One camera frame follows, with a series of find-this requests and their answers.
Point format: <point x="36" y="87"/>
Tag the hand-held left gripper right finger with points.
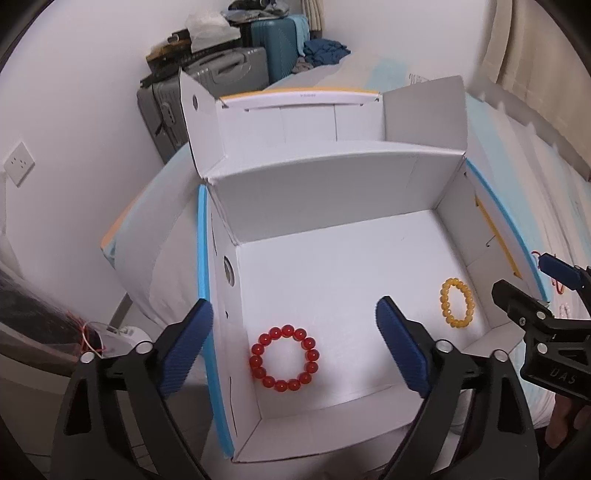
<point x="401" y="350"/>

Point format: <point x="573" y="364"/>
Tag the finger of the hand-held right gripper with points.
<point x="519" y="302"/>
<point x="558" y="270"/>

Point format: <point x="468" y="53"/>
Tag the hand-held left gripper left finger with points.
<point x="184" y="353"/>

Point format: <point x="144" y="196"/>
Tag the cardboard box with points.
<point x="351" y="277"/>

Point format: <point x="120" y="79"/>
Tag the person's right hand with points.
<point x="563" y="420"/>

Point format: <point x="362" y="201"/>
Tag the white plastic item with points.
<point x="120" y="334"/>

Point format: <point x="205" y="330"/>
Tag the dark plastic bag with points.
<point x="32" y="314"/>

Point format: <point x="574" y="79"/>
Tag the beige curtain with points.
<point x="540" y="50"/>
<point x="311" y="16"/>

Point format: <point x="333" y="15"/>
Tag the dark grey suitcase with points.
<point x="166" y="115"/>

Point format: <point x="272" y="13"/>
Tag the light grey suitcase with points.
<point x="231" y="64"/>

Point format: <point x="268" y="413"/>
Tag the black bag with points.
<point x="168" y="50"/>

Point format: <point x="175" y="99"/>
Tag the blue clothes pile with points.
<point x="325" y="53"/>

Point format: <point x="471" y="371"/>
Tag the teal suitcase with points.
<point x="279" y="46"/>

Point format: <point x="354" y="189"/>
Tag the white plastic bag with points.
<point x="207" y="30"/>

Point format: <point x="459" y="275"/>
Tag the grey clothes pile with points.
<point x="254" y="9"/>

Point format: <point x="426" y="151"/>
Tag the white wall socket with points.
<point x="18" y="162"/>

